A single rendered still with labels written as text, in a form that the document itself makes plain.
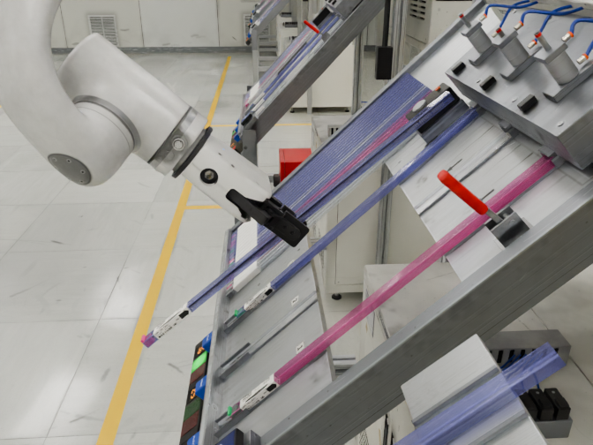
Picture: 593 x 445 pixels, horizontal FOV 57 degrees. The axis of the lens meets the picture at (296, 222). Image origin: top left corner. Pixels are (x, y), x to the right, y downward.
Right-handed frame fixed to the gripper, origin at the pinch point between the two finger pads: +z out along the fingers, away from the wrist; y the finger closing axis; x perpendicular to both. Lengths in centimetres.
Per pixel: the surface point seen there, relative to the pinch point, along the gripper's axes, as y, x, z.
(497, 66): 4.2, -32.1, 8.2
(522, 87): -5.2, -30.2, 8.3
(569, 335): 21, -12, 64
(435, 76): 34.8, -30.8, 13.4
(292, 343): -2.8, 11.8, 10.3
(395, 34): 119, -45, 23
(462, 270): -15.2, -11.1, 12.7
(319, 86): 452, -18, 79
